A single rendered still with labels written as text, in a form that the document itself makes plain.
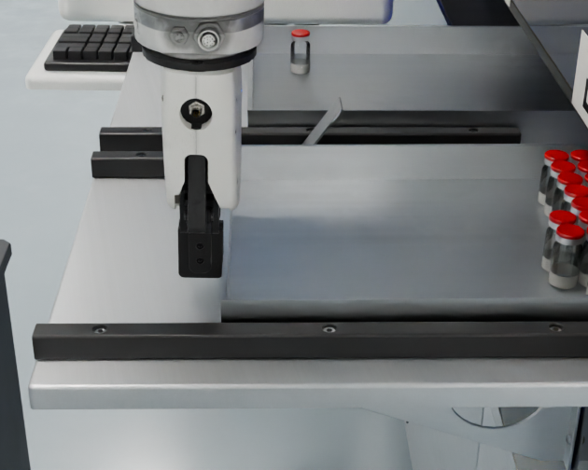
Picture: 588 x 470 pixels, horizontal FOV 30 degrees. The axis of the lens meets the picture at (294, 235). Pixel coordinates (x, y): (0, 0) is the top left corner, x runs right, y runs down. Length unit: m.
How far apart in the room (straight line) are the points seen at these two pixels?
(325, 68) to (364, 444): 0.98
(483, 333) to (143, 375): 0.23
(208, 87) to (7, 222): 2.20
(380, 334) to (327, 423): 1.37
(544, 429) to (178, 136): 0.39
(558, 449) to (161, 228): 0.37
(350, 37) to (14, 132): 2.19
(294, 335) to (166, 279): 0.14
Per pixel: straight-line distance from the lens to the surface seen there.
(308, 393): 0.74
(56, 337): 0.76
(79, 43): 1.53
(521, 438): 0.91
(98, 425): 2.14
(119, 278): 0.85
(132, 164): 1.00
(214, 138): 0.71
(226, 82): 0.70
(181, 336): 0.75
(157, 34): 0.70
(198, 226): 0.73
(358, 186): 0.98
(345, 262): 0.86
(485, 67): 1.29
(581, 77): 0.88
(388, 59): 1.30
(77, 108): 3.54
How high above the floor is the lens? 1.31
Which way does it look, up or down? 29 degrees down
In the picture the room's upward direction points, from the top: 1 degrees clockwise
